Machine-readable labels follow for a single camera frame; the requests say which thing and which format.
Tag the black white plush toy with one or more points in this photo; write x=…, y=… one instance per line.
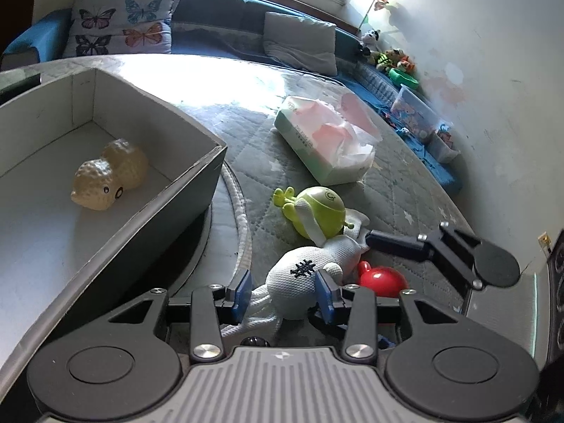
x=370, y=37

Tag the butterfly print pillow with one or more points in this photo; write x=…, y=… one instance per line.
x=123, y=17

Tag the large clear plastic bin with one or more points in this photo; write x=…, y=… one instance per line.
x=414, y=112

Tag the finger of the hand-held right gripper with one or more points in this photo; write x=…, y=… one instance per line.
x=392, y=243

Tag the long black object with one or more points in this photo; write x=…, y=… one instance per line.
x=17, y=83

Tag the yellow green plush toy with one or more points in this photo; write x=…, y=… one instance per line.
x=387, y=59

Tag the grey pillow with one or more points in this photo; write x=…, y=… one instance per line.
x=299, y=44

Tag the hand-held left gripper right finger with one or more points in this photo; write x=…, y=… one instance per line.
x=326, y=296

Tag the black glossy ball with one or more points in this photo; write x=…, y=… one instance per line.
x=255, y=342

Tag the white plush doll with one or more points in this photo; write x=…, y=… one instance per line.
x=291, y=291

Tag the beige sheep toy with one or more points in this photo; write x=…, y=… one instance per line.
x=110, y=172

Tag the orange toy flower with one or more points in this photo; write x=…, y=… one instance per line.
x=381, y=2

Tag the green bowl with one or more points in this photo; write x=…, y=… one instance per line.
x=403, y=78

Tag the orange plush toy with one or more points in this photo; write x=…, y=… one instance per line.
x=406, y=64

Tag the green white tissue pack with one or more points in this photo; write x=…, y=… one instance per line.
x=308, y=141

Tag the green frog toy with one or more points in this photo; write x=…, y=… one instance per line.
x=324, y=207

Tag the grey quilted star table cover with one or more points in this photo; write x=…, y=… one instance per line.
x=396, y=194

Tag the grey cardboard box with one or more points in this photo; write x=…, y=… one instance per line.
x=44, y=229

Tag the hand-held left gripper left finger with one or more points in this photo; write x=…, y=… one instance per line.
x=242, y=294

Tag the red plastic toy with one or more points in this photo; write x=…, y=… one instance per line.
x=383, y=280

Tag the wall socket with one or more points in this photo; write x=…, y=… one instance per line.
x=545, y=240

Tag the blue sofa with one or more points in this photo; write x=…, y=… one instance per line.
x=220, y=13

